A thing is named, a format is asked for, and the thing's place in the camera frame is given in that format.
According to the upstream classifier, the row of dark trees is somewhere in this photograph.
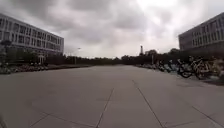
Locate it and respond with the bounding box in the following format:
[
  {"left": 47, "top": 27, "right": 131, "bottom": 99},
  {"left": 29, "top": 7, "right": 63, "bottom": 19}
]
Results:
[{"left": 46, "top": 48, "right": 188, "bottom": 66}]

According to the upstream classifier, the low planting bed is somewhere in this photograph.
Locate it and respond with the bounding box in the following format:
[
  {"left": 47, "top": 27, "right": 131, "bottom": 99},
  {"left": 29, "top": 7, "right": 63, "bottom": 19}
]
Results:
[{"left": 0, "top": 63, "right": 91, "bottom": 75}]

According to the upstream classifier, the grey paved plaza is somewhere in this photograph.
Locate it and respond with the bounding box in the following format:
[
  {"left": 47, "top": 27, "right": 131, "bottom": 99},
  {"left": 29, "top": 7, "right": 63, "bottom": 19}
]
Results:
[{"left": 0, "top": 64, "right": 224, "bottom": 128}]

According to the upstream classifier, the row of parked bicycles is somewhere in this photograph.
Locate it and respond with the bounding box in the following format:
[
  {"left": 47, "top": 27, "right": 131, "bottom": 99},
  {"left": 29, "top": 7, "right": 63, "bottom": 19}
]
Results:
[{"left": 138, "top": 55, "right": 224, "bottom": 81}]

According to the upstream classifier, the grey building with window rows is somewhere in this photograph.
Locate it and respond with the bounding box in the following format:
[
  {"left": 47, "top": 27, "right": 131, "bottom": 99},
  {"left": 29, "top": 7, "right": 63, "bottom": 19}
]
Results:
[{"left": 178, "top": 12, "right": 224, "bottom": 58}]

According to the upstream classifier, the street lamp pole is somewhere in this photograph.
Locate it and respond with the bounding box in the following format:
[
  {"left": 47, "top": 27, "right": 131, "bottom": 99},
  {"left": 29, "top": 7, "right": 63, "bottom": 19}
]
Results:
[{"left": 73, "top": 47, "right": 82, "bottom": 66}]

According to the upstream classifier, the grey multi-storey building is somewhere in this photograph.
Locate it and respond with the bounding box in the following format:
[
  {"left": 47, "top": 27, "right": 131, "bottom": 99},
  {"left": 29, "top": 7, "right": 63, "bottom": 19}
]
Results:
[{"left": 0, "top": 12, "right": 65, "bottom": 65}]

